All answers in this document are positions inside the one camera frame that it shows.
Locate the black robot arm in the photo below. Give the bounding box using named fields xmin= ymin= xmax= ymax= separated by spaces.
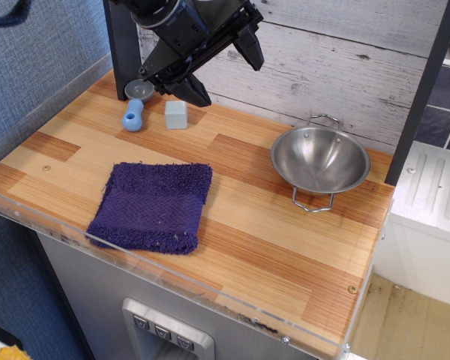
xmin=120 ymin=0 xmax=264 ymax=107

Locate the purple terry cloth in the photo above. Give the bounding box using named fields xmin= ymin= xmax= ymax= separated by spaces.
xmin=87 ymin=162 xmax=212 ymax=255

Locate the stainless steel pot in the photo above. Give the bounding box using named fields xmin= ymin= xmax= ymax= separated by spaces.
xmin=270 ymin=114 xmax=371 ymax=213

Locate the dark grey post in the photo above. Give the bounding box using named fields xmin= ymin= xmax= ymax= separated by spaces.
xmin=385 ymin=1 xmax=450 ymax=185
xmin=103 ymin=1 xmax=142 ymax=101

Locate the black braided cable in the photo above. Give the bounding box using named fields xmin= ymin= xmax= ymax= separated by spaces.
xmin=0 ymin=0 xmax=33 ymax=27

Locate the dark grey right post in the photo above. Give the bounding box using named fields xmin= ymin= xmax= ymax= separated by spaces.
xmin=385 ymin=1 xmax=450 ymax=185

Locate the silver dispenser button panel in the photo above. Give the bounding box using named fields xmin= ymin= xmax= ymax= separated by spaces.
xmin=121 ymin=298 xmax=215 ymax=359

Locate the yellow black object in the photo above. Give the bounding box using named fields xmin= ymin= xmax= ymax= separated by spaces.
xmin=0 ymin=346 xmax=32 ymax=360

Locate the light grey cube block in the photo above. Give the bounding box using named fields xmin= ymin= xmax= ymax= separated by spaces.
xmin=165 ymin=100 xmax=188 ymax=130

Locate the dark grey left post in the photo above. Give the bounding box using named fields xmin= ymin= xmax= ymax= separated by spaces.
xmin=103 ymin=1 xmax=142 ymax=101

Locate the white toy sink counter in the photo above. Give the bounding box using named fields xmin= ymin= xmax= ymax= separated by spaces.
xmin=373 ymin=142 xmax=450 ymax=304

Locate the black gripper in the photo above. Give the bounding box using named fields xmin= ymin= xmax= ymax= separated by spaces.
xmin=137 ymin=1 xmax=264 ymax=107

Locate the clear acrylic front guard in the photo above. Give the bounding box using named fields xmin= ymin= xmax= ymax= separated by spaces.
xmin=0 ymin=178 xmax=392 ymax=359

